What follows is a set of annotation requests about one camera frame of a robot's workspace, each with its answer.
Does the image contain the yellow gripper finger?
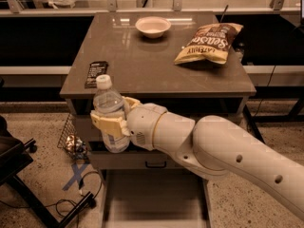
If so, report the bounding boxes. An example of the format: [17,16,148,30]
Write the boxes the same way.
[123,96,141,109]
[90,110,130,138]

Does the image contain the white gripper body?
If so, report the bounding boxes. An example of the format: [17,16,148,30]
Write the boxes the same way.
[127,104,167,151]

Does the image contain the grey drawer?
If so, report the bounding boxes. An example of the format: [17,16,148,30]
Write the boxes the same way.
[87,142,181,169]
[72,97,246,142]
[102,169,212,228]

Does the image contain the shiny foil wrapper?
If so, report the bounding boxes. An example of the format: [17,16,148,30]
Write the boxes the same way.
[65,134,87,155]

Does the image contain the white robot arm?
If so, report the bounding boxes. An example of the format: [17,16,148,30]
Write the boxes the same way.
[90,97,304,219]

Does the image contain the grey top drawer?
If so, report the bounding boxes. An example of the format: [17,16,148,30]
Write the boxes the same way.
[72,97,246,142]

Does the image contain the black floor cable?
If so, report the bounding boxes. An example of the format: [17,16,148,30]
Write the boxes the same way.
[0,170,104,228]

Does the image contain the white ceramic bowl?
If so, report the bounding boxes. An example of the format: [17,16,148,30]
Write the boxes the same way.
[135,16,171,39]

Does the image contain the clear plastic water bottle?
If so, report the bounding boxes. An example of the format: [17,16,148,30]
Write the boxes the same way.
[93,74,129,153]

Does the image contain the grey drawer cabinet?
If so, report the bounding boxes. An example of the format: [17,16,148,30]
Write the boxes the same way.
[59,10,257,183]

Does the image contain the black snack bar wrapper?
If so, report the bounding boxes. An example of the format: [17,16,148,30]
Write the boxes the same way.
[85,61,108,88]

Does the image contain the yellow brown chip bag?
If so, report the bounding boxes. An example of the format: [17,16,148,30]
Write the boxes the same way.
[174,23,243,65]

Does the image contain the grey middle drawer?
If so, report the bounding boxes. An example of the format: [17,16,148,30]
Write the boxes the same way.
[87,142,181,169]

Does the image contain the black table leg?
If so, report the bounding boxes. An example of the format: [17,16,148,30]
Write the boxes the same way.
[243,106,264,143]

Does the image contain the metal shelf rail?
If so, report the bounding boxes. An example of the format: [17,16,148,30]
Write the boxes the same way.
[0,0,304,17]

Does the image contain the wire mesh basket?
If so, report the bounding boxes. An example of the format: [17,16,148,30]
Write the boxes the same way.
[57,114,88,161]

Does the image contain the black chair base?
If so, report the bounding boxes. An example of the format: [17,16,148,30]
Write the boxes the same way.
[0,116,97,228]

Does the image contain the grey bottom drawer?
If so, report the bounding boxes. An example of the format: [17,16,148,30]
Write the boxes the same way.
[102,169,212,228]

